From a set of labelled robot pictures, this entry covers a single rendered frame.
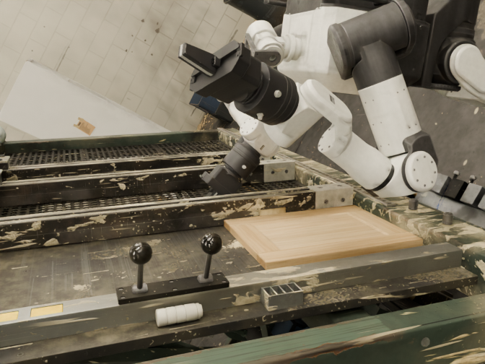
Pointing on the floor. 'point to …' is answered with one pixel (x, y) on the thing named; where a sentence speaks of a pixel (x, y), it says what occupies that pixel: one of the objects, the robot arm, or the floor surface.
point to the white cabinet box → (66, 107)
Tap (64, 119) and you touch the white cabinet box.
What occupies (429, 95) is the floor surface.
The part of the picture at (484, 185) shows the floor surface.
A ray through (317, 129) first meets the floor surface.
